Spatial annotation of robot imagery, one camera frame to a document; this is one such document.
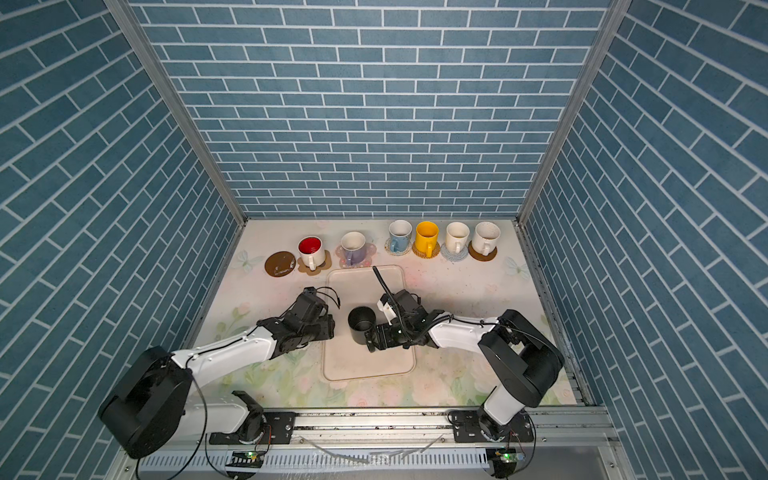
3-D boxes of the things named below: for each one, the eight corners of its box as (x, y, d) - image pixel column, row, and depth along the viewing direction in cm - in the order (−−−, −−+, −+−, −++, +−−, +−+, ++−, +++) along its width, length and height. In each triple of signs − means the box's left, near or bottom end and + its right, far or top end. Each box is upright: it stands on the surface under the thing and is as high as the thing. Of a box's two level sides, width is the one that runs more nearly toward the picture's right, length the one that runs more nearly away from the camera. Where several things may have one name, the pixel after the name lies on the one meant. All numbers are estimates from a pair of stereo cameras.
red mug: (299, 274, 105) (293, 260, 99) (305, 250, 112) (300, 236, 105) (321, 274, 105) (317, 260, 99) (326, 251, 112) (322, 236, 105)
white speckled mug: (463, 255, 112) (469, 236, 104) (475, 237, 118) (482, 218, 110) (483, 264, 109) (490, 246, 101) (494, 245, 115) (502, 227, 107)
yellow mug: (415, 261, 109) (417, 243, 102) (414, 239, 116) (416, 221, 109) (437, 261, 109) (440, 244, 102) (434, 239, 116) (437, 221, 109)
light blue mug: (389, 260, 109) (388, 242, 102) (389, 236, 117) (389, 218, 109) (411, 260, 110) (413, 242, 102) (410, 236, 117) (412, 218, 109)
